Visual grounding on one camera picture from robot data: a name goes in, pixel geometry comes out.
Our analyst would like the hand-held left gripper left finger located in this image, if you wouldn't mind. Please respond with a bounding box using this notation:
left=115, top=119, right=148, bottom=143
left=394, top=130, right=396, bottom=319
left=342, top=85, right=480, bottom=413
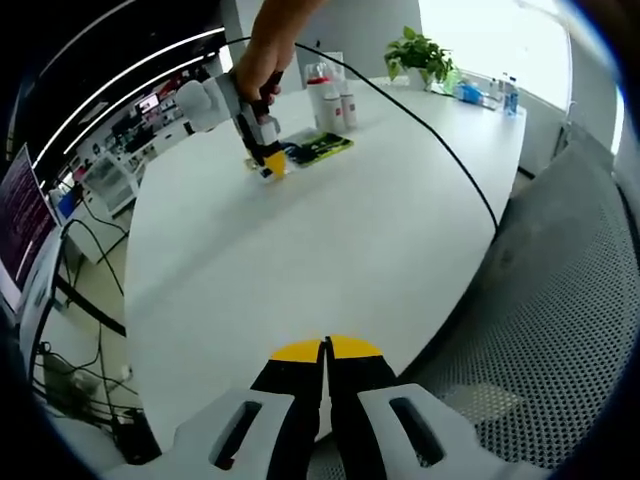
left=102, top=338, right=326, bottom=480

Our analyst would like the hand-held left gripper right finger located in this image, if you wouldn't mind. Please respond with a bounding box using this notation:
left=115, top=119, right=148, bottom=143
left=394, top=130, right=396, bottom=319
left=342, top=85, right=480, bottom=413
left=324, top=334, right=551, bottom=480

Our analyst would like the green and black packet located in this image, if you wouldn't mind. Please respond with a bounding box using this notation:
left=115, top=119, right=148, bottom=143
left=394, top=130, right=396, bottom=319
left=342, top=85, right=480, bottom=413
left=279, top=130, right=355, bottom=166

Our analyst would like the red-banded clear-capped skincare bottle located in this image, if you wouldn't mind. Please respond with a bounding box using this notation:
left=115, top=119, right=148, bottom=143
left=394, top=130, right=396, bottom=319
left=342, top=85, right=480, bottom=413
left=305, top=64, right=334, bottom=129

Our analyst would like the white skincare squeeze tube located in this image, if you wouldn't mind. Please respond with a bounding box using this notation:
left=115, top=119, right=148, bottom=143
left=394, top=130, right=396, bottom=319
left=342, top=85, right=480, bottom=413
left=324, top=49, right=347, bottom=96

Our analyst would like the blue-labelled water bottle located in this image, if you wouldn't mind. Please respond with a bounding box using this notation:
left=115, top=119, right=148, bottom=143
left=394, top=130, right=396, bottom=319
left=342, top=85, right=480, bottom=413
left=503, top=74, right=519, bottom=116

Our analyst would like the person's right hand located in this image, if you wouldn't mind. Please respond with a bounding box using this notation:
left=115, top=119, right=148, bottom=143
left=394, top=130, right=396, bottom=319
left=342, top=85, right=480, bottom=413
left=234, top=34, right=296, bottom=109

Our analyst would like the white shelf cabinet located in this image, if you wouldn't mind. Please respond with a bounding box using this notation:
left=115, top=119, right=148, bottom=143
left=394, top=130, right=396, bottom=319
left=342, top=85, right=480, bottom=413
left=82, top=154, right=141, bottom=216

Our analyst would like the potted green plant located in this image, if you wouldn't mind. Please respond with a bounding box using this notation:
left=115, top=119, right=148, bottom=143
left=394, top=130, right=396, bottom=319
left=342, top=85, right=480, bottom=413
left=383, top=25, right=456, bottom=86

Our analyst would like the blue plastic bag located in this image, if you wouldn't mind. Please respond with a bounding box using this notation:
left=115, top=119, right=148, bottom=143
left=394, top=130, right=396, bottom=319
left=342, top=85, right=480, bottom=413
left=454, top=82, right=484, bottom=104

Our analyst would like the laptop with purple screen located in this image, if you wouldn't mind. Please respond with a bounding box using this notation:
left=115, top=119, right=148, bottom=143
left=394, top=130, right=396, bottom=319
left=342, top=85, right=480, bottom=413
left=0, top=143, right=59, bottom=306

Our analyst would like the black-legged white desk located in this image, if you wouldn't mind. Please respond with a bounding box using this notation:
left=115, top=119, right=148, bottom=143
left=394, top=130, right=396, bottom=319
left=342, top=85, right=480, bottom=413
left=19, top=224, right=69, bottom=361

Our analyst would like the black cable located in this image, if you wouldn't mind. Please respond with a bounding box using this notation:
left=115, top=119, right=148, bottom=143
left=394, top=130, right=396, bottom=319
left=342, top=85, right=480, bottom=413
left=219, top=35, right=501, bottom=231

